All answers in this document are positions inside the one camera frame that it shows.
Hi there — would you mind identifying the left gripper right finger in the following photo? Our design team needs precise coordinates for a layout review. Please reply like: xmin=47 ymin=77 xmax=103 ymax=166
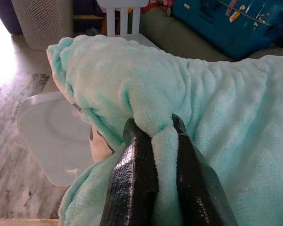
xmin=171 ymin=113 xmax=239 ymax=226

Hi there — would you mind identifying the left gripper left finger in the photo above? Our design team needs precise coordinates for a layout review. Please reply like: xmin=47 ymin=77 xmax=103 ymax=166
xmin=100 ymin=117 xmax=160 ymax=226

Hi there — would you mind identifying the mint green plush pillow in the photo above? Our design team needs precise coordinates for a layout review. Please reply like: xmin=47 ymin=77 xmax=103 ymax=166
xmin=46 ymin=34 xmax=283 ymax=226

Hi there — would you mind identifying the light blue plastic child chair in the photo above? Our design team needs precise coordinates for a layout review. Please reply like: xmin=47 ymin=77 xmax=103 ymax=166
xmin=16 ymin=92 xmax=95 ymax=187
xmin=96 ymin=0 xmax=161 ymax=50

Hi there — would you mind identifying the blue hard suitcase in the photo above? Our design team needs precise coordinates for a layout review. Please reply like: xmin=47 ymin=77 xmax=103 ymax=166
xmin=171 ymin=0 xmax=283 ymax=61

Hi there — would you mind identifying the colourful clothes pile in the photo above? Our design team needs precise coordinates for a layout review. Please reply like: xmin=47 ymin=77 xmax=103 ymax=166
xmin=141 ymin=0 xmax=175 ymax=15

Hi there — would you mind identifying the grey perforated laundry bin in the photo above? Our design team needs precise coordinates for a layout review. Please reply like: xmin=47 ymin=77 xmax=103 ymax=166
xmin=10 ymin=0 xmax=74 ymax=51

